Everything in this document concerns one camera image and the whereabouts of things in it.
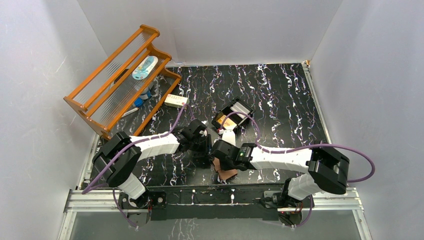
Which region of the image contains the gold card in tray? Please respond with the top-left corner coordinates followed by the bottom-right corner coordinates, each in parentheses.
top-left (217, 115), bottom-right (238, 130)

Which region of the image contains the white red small box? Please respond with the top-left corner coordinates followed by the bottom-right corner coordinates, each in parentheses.
top-left (164, 94), bottom-right (189, 108)

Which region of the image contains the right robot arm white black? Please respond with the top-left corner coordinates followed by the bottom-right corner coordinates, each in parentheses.
top-left (210, 140), bottom-right (350, 207)

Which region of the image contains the orange wooden shelf rack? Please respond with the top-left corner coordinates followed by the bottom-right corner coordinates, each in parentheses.
top-left (63, 24), bottom-right (182, 139)

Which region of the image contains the blue cap bottle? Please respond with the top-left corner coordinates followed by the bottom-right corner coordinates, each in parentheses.
top-left (133, 87), bottom-right (152, 108)

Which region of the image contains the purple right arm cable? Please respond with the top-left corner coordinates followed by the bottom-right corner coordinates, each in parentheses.
top-left (218, 111), bottom-right (377, 229)

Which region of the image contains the grey white card stack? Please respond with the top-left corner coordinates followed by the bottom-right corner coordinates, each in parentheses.
top-left (230, 101), bottom-right (251, 115)

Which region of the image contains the black card tray box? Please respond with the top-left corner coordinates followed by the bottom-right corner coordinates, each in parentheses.
top-left (211, 97), bottom-right (256, 133)

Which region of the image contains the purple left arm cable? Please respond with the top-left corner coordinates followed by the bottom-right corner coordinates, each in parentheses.
top-left (82, 103), bottom-right (196, 229)

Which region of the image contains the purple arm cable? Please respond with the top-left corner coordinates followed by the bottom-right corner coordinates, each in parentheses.
top-left (218, 111), bottom-right (377, 229)
top-left (82, 103), bottom-right (196, 229)

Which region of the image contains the white pen under shelf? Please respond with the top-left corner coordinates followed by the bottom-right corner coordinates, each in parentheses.
top-left (121, 107), bottom-right (140, 118)

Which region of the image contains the white blue tube package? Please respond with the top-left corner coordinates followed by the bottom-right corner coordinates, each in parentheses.
top-left (131, 55), bottom-right (159, 80)

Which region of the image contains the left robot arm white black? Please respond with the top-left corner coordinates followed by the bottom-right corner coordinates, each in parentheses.
top-left (92, 119), bottom-right (212, 208)

